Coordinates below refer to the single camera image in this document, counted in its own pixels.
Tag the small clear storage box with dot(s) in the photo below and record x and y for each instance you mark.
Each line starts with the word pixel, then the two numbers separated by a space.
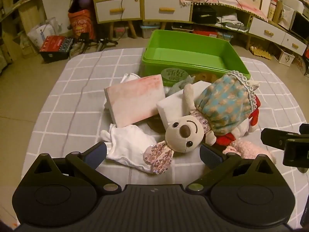
pixel 120 32

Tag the white plastic bag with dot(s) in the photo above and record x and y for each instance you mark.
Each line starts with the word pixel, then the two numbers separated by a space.
pixel 42 32

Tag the long wooden media stand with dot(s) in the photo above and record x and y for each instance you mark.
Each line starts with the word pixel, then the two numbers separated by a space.
pixel 265 30

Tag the black box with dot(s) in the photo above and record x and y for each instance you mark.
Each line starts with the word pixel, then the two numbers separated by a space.
pixel 204 14

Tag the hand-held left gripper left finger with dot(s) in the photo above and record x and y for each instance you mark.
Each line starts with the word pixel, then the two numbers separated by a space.
pixel 97 153

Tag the folded white clothes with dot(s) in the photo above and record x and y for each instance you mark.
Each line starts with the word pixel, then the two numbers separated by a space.
pixel 231 21

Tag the white foam block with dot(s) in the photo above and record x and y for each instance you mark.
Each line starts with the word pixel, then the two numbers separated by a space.
pixel 173 104

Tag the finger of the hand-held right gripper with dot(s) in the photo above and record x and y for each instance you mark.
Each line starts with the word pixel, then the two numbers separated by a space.
pixel 272 137

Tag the grey plush toy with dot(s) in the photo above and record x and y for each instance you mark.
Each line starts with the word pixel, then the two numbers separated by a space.
pixel 177 88

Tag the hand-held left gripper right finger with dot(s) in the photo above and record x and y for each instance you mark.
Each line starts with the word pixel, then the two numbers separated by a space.
pixel 210 156

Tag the white cloth glove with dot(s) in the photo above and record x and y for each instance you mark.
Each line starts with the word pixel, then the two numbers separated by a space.
pixel 128 145

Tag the red equipment box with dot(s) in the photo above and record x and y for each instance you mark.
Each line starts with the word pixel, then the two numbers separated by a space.
pixel 54 48

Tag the orange printed bag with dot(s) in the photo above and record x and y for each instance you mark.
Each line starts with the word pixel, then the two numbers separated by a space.
pixel 80 24

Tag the grey checked blanket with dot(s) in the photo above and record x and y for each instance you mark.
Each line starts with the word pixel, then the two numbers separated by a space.
pixel 72 89

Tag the red flat box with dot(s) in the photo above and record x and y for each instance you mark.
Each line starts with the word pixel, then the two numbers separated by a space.
pixel 205 33

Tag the egg carton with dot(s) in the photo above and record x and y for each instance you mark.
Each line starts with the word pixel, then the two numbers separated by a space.
pixel 260 52

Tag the pink foam block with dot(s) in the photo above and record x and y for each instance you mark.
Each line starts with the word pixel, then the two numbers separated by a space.
pixel 135 99

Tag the plush doll with blue dress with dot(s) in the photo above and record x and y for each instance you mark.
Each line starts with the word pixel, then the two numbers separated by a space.
pixel 183 133

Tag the pink fluffy plush toy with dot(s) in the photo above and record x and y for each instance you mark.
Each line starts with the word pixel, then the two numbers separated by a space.
pixel 248 148

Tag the yellow-brown plush toy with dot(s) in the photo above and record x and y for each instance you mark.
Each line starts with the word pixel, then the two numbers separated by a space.
pixel 205 76

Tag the red and white plush toy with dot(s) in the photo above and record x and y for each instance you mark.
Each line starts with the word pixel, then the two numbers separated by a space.
pixel 254 116

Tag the white box with figure print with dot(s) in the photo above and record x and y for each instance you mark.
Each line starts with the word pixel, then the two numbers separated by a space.
pixel 284 58

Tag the white cardboard box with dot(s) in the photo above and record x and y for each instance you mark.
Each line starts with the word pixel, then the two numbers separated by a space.
pixel 293 3

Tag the clear storage box blue lid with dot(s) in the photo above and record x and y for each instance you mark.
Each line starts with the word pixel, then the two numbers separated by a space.
pixel 149 31

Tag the low wooden drawer cabinet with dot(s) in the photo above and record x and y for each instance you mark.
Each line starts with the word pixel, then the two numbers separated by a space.
pixel 166 11

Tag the microwave oven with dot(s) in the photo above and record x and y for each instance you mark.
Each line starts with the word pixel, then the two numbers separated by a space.
pixel 299 25

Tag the black tripod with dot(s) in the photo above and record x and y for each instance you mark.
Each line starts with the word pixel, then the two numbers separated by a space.
pixel 96 42

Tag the green plastic bin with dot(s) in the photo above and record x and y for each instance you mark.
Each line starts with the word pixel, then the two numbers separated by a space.
pixel 183 55

